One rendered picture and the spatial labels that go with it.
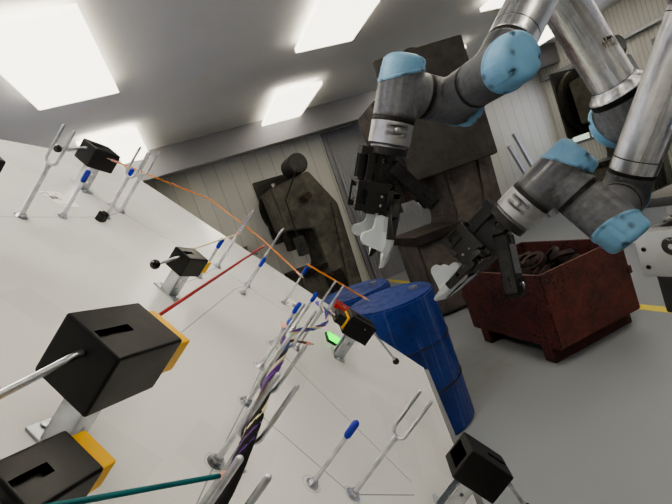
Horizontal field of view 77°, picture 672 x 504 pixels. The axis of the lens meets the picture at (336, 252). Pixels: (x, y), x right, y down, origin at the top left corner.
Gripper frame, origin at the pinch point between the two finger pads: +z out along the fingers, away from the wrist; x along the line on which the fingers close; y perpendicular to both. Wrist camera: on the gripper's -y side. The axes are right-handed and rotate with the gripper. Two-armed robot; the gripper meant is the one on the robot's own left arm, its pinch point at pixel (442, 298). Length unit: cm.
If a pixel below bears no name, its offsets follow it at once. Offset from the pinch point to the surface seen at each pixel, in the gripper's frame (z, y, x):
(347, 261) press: 233, 220, -401
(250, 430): -6, -11, 58
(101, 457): -4, -8, 67
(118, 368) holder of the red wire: -6, -4, 66
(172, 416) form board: 7, -3, 56
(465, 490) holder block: 4.0, -25.4, 26.2
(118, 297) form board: 13, 17, 53
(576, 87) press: -123, 220, -599
